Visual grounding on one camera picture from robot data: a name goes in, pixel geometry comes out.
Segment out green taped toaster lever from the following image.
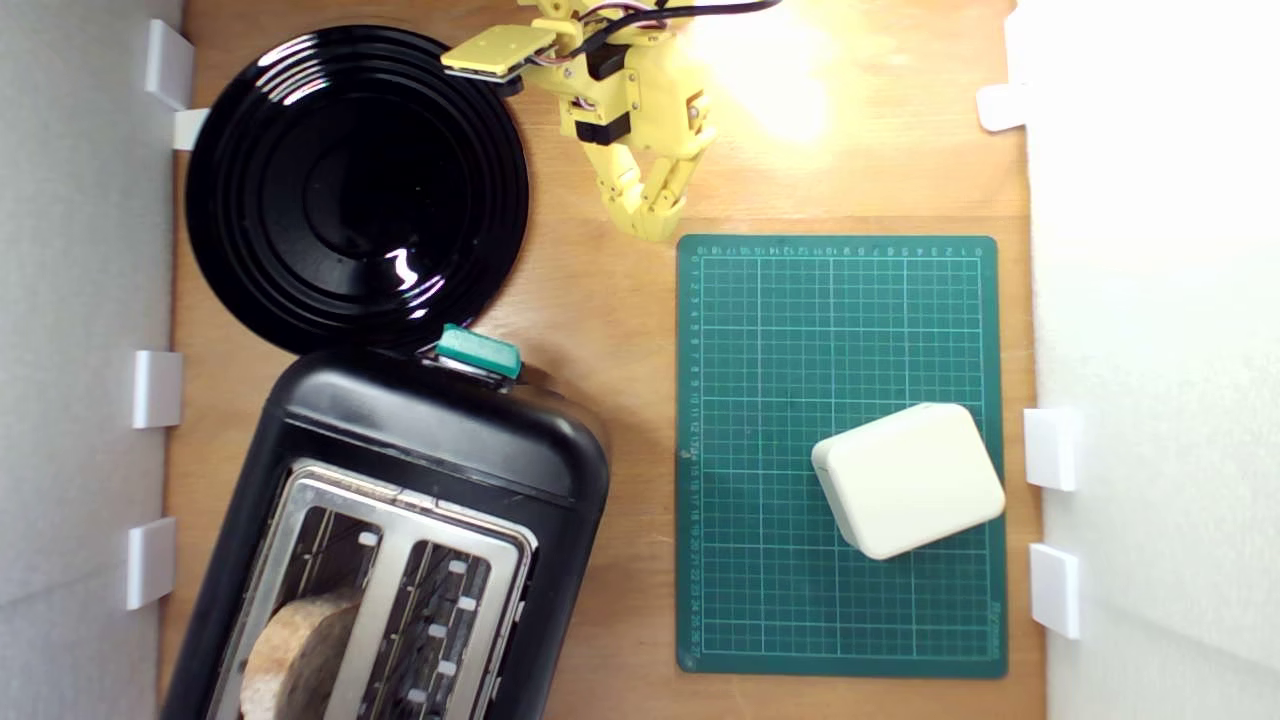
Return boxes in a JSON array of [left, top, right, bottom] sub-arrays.
[[420, 322, 524, 387]]

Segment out black two-slot toaster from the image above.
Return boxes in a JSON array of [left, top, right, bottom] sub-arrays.
[[160, 346, 612, 720]]

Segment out green cutting mat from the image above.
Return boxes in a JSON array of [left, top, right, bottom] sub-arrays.
[[676, 235, 1009, 680]]

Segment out black round plate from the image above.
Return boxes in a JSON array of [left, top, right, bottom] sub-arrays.
[[185, 25, 531, 357]]

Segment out white rounded block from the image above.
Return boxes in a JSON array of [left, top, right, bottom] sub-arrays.
[[810, 402, 1008, 562]]

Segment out brown bread slice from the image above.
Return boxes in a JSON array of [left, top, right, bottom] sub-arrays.
[[240, 590, 367, 720]]

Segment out yellow wrist camera mount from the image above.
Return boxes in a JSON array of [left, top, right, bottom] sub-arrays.
[[440, 23, 563, 87]]

